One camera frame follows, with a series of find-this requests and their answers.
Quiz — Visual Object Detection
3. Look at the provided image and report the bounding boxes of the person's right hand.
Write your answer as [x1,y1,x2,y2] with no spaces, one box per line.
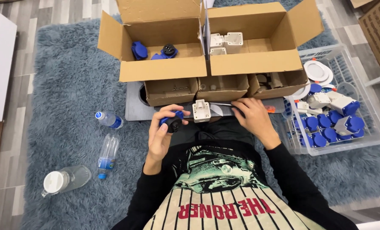
[231,97,282,150]

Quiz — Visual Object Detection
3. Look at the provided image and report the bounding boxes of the person's left hand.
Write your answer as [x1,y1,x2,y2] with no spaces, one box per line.
[147,104,191,163]

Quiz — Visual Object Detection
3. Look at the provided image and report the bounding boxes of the orange handled screwdriver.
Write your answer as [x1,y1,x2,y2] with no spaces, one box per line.
[209,102,276,114]

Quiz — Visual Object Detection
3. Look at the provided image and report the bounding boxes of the blue black socket insert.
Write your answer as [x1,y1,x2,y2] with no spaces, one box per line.
[159,111,185,134]
[160,43,179,59]

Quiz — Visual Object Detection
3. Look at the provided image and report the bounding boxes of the small cardboard box white parts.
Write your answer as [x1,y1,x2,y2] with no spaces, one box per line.
[196,74,250,102]

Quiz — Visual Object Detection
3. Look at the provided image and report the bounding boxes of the black trousers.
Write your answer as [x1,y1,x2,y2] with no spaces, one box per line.
[168,116,257,148]

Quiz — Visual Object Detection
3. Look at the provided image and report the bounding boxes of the small cardboard box black parts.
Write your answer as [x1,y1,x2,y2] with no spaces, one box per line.
[247,69,309,100]

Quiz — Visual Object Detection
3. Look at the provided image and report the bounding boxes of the large open cardboard box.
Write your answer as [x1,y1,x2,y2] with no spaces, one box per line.
[203,0,325,76]
[97,0,208,83]

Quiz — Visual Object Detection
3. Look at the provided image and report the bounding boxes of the white round downlight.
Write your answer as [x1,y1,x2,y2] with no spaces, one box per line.
[287,81,312,101]
[303,60,331,82]
[318,66,335,87]

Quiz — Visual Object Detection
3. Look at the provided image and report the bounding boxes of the small cardboard box with screws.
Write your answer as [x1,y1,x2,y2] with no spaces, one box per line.
[144,77,199,107]

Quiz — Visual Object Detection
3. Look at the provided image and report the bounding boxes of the white cardboard divider sheet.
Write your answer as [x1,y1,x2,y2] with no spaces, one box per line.
[202,0,215,62]

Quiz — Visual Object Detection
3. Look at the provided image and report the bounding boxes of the pile of blue white sockets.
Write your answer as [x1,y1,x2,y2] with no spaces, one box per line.
[283,82,366,149]

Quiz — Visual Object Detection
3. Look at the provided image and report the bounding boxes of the black striped print shirt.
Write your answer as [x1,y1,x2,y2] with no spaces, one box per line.
[143,141,325,230]

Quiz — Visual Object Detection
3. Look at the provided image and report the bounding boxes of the grey ribbed board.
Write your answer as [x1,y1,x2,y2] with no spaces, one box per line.
[125,81,286,121]

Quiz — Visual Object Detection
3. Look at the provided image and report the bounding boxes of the clear plastic crate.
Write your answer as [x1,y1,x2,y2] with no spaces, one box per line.
[280,44,380,157]

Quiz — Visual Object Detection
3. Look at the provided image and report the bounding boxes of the small blue cap water bottle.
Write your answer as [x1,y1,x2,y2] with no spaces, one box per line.
[95,111,124,129]

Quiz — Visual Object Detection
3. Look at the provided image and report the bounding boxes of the tall blue label water bottle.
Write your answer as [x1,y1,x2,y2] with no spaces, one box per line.
[97,133,120,180]

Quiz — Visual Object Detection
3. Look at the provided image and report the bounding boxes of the blue grey shaggy rug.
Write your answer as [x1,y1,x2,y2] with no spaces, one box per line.
[21,0,380,230]

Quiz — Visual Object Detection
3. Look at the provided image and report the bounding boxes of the clear jar with white lid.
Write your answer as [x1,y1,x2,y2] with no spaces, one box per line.
[41,165,92,198]

